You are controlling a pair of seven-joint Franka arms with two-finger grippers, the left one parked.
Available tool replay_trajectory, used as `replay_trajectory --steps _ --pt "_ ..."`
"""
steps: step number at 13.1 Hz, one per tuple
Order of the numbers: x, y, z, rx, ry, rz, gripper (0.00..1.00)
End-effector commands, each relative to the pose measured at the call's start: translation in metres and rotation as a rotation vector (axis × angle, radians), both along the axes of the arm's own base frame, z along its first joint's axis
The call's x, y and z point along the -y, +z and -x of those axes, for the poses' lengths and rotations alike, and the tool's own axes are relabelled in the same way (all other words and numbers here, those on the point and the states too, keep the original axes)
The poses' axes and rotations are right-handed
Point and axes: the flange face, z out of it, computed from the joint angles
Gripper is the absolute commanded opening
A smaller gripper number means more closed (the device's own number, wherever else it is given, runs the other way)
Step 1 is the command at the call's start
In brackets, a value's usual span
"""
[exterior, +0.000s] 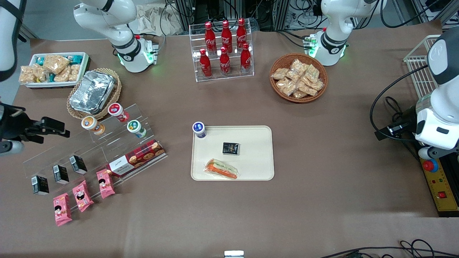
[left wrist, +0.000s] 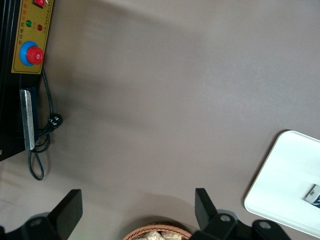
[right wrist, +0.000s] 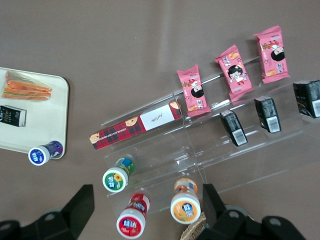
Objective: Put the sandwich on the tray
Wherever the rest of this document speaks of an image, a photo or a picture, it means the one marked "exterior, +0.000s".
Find pink snack packet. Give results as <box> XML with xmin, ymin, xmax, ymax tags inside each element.
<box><xmin>72</xmin><ymin>180</ymin><xmax>94</xmax><ymax>212</ymax></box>
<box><xmin>53</xmin><ymin>193</ymin><xmax>73</xmax><ymax>227</ymax></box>
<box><xmin>96</xmin><ymin>169</ymin><xmax>116</xmax><ymax>199</ymax></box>

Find aluminium foil container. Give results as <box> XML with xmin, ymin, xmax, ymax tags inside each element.
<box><xmin>69</xmin><ymin>70</ymin><xmax>115</xmax><ymax>115</ymax></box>

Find aluminium frame rack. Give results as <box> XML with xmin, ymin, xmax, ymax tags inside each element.
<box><xmin>174</xmin><ymin>0</ymin><xmax>293</xmax><ymax>31</ymax></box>

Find cream plastic tray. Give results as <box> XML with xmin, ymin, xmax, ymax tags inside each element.
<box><xmin>190</xmin><ymin>125</ymin><xmax>275</xmax><ymax>181</ymax></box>

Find small black drink carton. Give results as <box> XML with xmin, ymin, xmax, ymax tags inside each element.
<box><xmin>32</xmin><ymin>175</ymin><xmax>50</xmax><ymax>196</ymax></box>
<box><xmin>53</xmin><ymin>165</ymin><xmax>70</xmax><ymax>185</ymax></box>
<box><xmin>69</xmin><ymin>155</ymin><xmax>87</xmax><ymax>175</ymax></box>

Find red plaid cookie box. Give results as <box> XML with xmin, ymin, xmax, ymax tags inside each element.
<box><xmin>107</xmin><ymin>140</ymin><xmax>166</xmax><ymax>178</ymax></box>

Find triangular sandwich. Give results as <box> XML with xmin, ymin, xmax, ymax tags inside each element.
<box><xmin>204</xmin><ymin>158</ymin><xmax>240</xmax><ymax>180</ymax></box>

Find brown table cover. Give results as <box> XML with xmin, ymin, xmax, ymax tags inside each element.
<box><xmin>0</xmin><ymin>20</ymin><xmax>459</xmax><ymax>258</ymax></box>

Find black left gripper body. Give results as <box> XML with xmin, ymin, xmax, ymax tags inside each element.
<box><xmin>396</xmin><ymin>114</ymin><xmax>418</xmax><ymax>139</ymax></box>

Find red-lid small cup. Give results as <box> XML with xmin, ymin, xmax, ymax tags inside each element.
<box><xmin>108</xmin><ymin>102</ymin><xmax>130</xmax><ymax>123</ymax></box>

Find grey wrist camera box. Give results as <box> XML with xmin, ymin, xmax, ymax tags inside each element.
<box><xmin>418</xmin><ymin>146</ymin><xmax>444</xmax><ymax>161</ymax></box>
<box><xmin>0</xmin><ymin>140</ymin><xmax>25</xmax><ymax>155</ymax></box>

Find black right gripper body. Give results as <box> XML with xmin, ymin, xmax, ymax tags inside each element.
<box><xmin>0</xmin><ymin>105</ymin><xmax>43</xmax><ymax>143</ymax></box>

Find green-lid small cup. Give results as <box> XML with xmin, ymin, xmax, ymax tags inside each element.
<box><xmin>127</xmin><ymin>120</ymin><xmax>147</xmax><ymax>139</ymax></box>

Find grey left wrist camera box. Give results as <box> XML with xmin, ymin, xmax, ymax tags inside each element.
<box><xmin>418</xmin><ymin>146</ymin><xmax>444</xmax><ymax>161</ymax></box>

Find white wire rack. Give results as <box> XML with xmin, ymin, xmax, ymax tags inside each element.
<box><xmin>403</xmin><ymin>34</ymin><xmax>442</xmax><ymax>100</ymax></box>

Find oval wicker tray basket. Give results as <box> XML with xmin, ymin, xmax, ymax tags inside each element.
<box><xmin>66</xmin><ymin>68</ymin><xmax>122</xmax><ymax>120</ymax></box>

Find red Coca-Cola bottle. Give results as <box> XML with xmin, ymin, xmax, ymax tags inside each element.
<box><xmin>240</xmin><ymin>43</ymin><xmax>251</xmax><ymax>74</ymax></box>
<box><xmin>236</xmin><ymin>18</ymin><xmax>248</xmax><ymax>51</ymax></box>
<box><xmin>221</xmin><ymin>20</ymin><xmax>233</xmax><ymax>53</ymax></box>
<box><xmin>204</xmin><ymin>21</ymin><xmax>217</xmax><ymax>55</ymax></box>
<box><xmin>199</xmin><ymin>49</ymin><xmax>212</xmax><ymax>78</ymax></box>
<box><xmin>219</xmin><ymin>47</ymin><xmax>231</xmax><ymax>76</ymax></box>

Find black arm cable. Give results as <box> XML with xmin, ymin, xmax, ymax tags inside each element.
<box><xmin>369</xmin><ymin>64</ymin><xmax>431</xmax><ymax>141</ymax></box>

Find small black snack pack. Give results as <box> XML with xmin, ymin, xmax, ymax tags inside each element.
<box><xmin>222</xmin><ymin>142</ymin><xmax>240</xmax><ymax>156</ymax></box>

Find clear acrylic bottle rack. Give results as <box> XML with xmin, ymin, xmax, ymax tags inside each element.
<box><xmin>189</xmin><ymin>21</ymin><xmax>255</xmax><ymax>83</ymax></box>

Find crumpled beige paper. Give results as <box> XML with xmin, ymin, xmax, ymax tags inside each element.
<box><xmin>137</xmin><ymin>4</ymin><xmax>182</xmax><ymax>36</ymax></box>

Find blue-lid small cup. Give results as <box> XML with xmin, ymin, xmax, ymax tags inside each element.
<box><xmin>192</xmin><ymin>121</ymin><xmax>207</xmax><ymax>139</ymax></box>

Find large granola snack pack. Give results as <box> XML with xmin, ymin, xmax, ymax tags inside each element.
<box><xmin>43</xmin><ymin>54</ymin><xmax>71</xmax><ymax>75</ymax></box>

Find black floor cables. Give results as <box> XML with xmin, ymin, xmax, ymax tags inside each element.
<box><xmin>319</xmin><ymin>239</ymin><xmax>459</xmax><ymax>258</ymax></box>

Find orange-lid small cup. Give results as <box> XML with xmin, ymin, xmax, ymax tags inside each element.
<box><xmin>81</xmin><ymin>115</ymin><xmax>106</xmax><ymax>136</ymax></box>

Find round wicker basket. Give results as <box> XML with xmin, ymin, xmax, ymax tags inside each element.
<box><xmin>269</xmin><ymin>53</ymin><xmax>329</xmax><ymax>104</ymax></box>

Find white plastic bin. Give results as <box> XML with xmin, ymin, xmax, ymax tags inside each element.
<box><xmin>19</xmin><ymin>52</ymin><xmax>90</xmax><ymax>89</ymax></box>

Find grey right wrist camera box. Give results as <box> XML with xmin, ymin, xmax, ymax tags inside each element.
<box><xmin>0</xmin><ymin>140</ymin><xmax>25</xmax><ymax>155</ymax></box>

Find black and yellow control box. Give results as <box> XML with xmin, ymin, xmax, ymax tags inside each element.
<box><xmin>419</xmin><ymin>152</ymin><xmax>459</xmax><ymax>218</ymax></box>

